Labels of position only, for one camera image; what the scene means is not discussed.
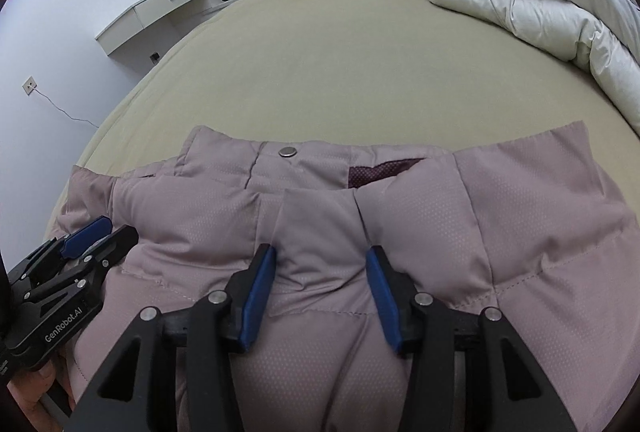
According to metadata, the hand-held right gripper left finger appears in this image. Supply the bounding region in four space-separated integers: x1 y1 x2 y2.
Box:
67 243 277 432

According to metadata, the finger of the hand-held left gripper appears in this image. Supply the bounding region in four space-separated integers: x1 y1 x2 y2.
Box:
10 216 113 274
81 226 139 272

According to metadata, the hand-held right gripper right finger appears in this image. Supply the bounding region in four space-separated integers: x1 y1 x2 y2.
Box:
365 246 576 432

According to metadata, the mauve hooded puffer coat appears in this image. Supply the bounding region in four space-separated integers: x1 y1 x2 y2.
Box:
47 119 640 432

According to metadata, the person's left hand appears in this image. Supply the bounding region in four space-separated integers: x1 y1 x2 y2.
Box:
7 359 68 432

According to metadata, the bed with olive sheet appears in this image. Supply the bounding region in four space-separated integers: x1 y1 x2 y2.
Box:
45 0 640 238

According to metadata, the thin grey cable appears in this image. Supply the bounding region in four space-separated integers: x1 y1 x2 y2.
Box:
32 87 101 128

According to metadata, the white wall-mounted desk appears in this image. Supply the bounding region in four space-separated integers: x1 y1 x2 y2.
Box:
95 0 241 58

